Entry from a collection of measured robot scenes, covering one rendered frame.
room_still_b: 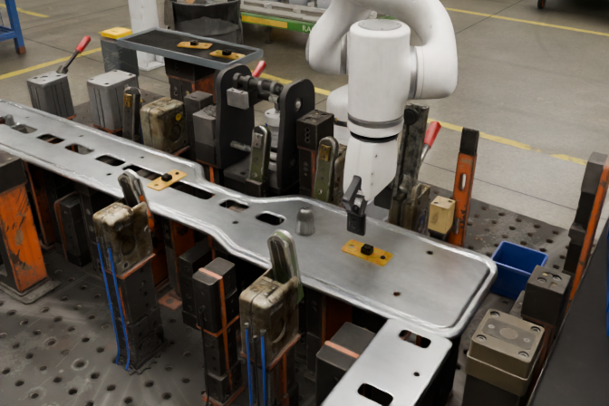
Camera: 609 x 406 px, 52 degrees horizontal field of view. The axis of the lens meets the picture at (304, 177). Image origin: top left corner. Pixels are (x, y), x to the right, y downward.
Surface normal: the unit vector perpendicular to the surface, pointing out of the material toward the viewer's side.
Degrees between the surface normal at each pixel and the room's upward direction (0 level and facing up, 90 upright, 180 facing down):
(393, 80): 90
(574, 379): 0
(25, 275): 90
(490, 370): 89
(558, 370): 0
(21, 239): 90
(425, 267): 0
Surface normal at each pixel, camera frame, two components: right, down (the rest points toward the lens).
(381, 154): 0.75, 0.31
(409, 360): 0.00, -0.88
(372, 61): -0.29, 0.48
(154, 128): -0.55, 0.40
